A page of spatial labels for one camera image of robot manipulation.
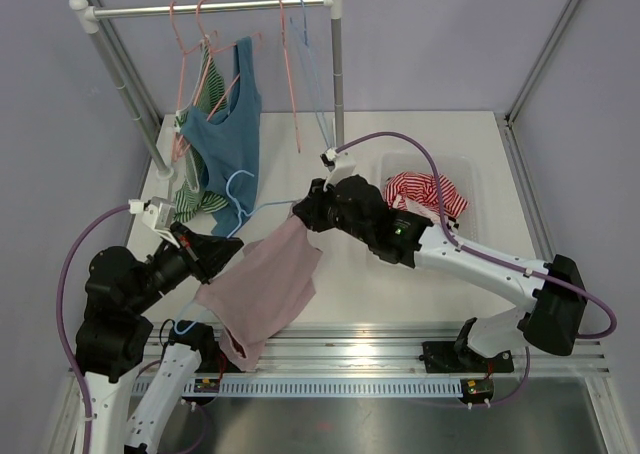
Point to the pink hanger with red top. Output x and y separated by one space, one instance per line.
290 81

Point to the aluminium frame post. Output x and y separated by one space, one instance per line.
124 76
542 60

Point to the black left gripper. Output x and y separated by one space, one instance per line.
206 255

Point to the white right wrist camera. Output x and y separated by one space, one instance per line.
340 166

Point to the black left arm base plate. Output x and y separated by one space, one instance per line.
235 361

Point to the silver and white clothes rack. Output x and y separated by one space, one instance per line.
336 15

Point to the green white striped tank top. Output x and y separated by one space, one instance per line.
191 197

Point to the blue tank top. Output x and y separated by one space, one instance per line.
230 140

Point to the blue hanger end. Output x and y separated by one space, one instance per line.
310 72

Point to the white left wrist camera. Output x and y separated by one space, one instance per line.
157 214

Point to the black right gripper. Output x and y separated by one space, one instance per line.
311 210

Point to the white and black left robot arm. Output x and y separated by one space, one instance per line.
111 340

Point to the aluminium frame post left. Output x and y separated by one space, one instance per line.
124 76

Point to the aluminium mounting rail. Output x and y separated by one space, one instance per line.
384 350

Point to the pink tank top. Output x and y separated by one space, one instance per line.
263 293

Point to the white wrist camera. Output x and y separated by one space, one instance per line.
340 166
157 214

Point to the aluminium frame post right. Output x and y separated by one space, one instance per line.
542 60

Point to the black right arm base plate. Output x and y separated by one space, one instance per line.
444 357

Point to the white slotted cable duct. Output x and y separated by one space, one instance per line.
253 387

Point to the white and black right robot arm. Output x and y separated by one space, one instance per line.
547 307

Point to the white plastic mesh basket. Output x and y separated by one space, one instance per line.
458 169

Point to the red white striped tank top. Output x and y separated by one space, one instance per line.
417 193

